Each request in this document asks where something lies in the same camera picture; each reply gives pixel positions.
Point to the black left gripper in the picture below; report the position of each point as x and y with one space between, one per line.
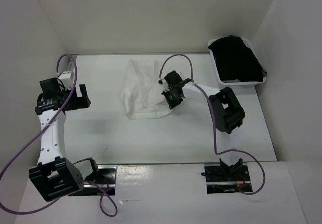
80 102

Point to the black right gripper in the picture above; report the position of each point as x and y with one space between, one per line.
171 103

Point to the white skirt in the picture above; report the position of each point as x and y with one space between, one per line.
141 94

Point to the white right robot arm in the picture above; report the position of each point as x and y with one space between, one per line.
225 109

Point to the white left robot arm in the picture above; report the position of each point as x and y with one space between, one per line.
55 176

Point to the black folded skirt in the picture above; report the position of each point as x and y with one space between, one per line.
234 61

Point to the white plastic tray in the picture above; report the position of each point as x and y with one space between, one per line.
249 45

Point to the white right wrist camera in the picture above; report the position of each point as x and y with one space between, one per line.
162 85

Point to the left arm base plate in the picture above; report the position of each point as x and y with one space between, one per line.
106 179

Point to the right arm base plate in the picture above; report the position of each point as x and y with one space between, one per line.
217 183

